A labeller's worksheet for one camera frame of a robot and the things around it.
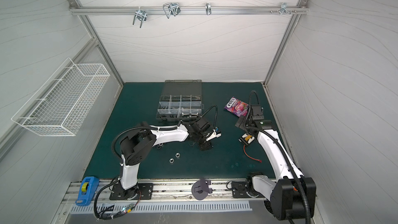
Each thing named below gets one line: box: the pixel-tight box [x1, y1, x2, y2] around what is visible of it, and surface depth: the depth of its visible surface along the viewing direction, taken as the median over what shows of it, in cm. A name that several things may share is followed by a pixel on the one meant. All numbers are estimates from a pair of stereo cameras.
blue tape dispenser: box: [75, 176, 100, 207], surface depth 72 cm
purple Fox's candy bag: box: [223, 96, 250, 118], surface depth 106 cm
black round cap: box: [191, 178, 213, 201], surface depth 75 cm
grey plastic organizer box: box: [155, 79, 205, 122], surface depth 106 cm
